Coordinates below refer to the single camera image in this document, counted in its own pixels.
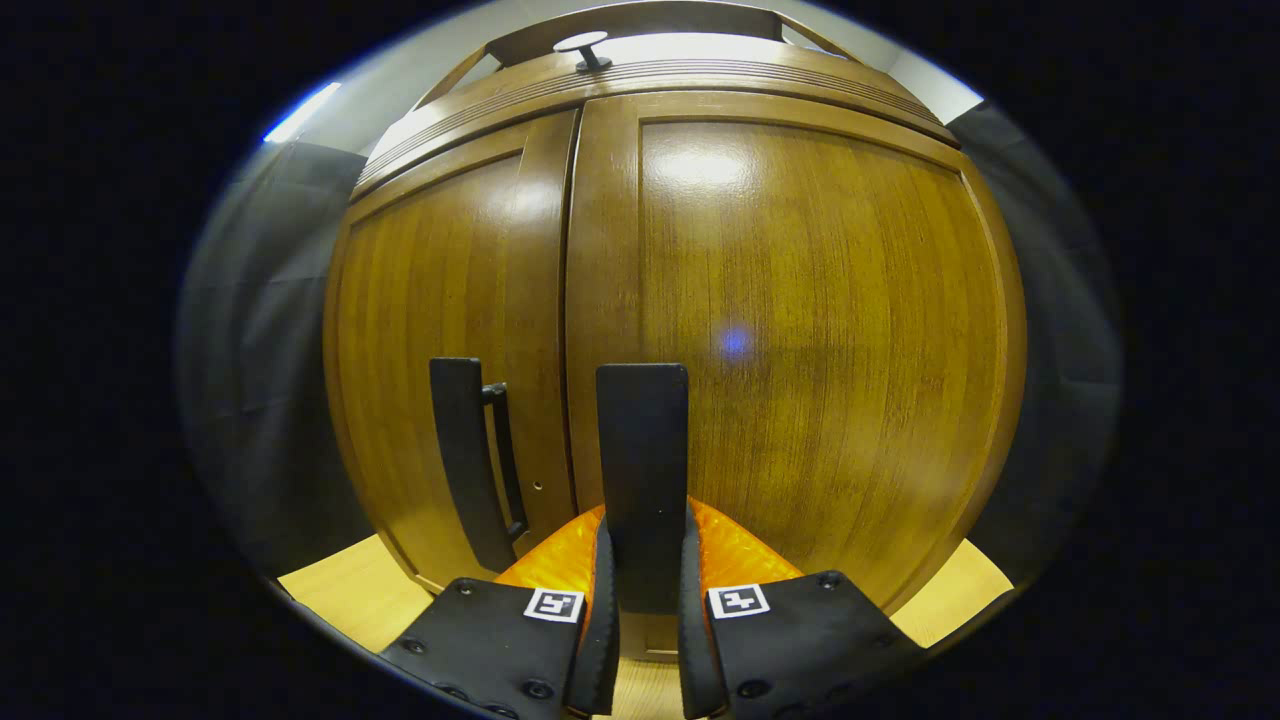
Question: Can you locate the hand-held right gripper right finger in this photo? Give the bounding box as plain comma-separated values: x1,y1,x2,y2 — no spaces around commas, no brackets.
678,497,926,719

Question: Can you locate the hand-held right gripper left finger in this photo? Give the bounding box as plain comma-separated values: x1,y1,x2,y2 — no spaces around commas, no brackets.
380,505,621,719

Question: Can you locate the black door handle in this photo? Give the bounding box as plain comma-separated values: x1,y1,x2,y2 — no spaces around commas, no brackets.
596,363,691,616
430,357,529,574

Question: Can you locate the wooden shoe cabinet door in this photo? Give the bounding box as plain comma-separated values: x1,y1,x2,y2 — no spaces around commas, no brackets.
325,108,581,591
565,92,1029,661

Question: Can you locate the wooden double-door shoe cabinet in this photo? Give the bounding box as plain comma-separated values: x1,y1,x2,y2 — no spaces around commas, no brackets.
322,0,1029,666

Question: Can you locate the wooden ribbed drawer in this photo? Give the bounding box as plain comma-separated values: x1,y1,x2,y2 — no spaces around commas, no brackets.
355,45,961,196

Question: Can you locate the black round drawer knob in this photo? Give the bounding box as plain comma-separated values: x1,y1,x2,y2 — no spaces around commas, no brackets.
553,30,613,74

